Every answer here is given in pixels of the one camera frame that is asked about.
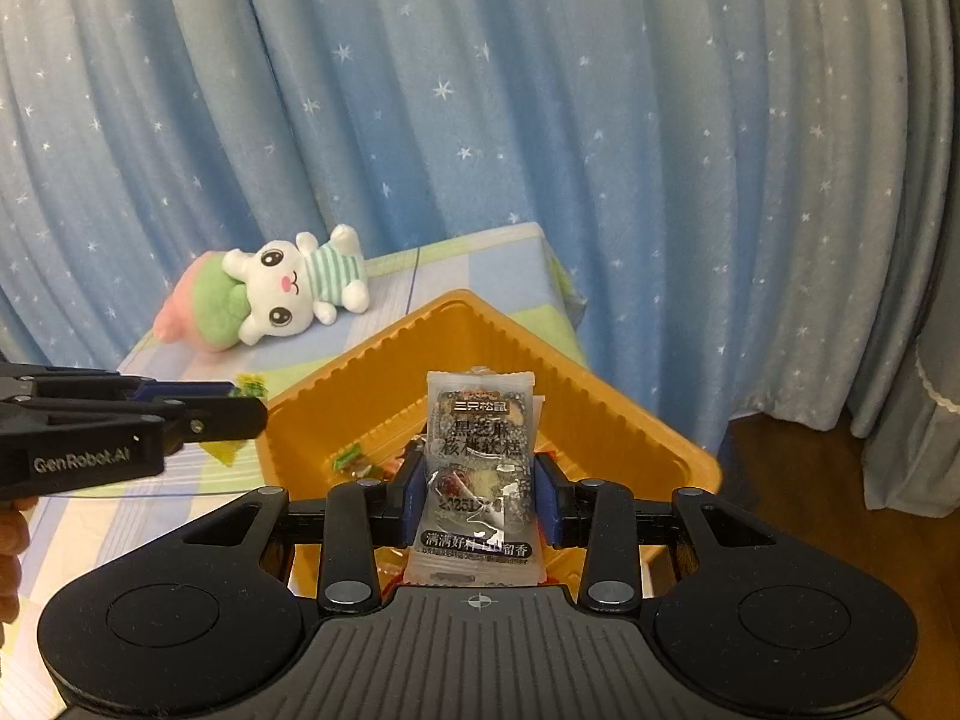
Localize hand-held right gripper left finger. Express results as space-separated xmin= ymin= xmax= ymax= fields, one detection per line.
xmin=184 ymin=457 xmax=427 ymax=612

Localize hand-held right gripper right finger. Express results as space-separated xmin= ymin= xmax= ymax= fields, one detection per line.
xmin=534 ymin=457 xmax=777 ymax=612

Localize grey clear snack packet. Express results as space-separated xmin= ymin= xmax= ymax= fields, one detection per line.
xmin=411 ymin=367 xmax=547 ymax=587

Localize small green candy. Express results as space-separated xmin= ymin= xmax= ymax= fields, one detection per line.
xmin=334 ymin=446 xmax=380 ymax=477

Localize orange plastic tray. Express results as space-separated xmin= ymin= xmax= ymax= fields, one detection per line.
xmin=257 ymin=289 xmax=725 ymax=605

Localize white rabbit carrot plush toy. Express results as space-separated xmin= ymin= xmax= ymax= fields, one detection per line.
xmin=154 ymin=223 xmax=374 ymax=355

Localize grey blue lace-trimmed curtain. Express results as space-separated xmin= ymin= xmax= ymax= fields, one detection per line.
xmin=847 ymin=0 xmax=960 ymax=520

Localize checked pastel tablecloth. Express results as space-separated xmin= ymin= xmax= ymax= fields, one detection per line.
xmin=0 ymin=223 xmax=590 ymax=653

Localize large green snack packet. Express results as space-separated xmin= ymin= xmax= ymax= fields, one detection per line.
xmin=375 ymin=444 xmax=421 ymax=485

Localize person's left hand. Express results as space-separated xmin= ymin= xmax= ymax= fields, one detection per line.
xmin=0 ymin=496 xmax=35 ymax=625

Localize blue star curtain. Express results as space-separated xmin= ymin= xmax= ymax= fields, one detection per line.
xmin=0 ymin=0 xmax=923 ymax=458

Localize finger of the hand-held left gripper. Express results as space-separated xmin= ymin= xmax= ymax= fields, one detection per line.
xmin=161 ymin=394 xmax=269 ymax=455
xmin=124 ymin=379 xmax=241 ymax=402

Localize yellow candy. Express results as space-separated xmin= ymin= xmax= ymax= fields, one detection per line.
xmin=202 ymin=373 xmax=269 ymax=466

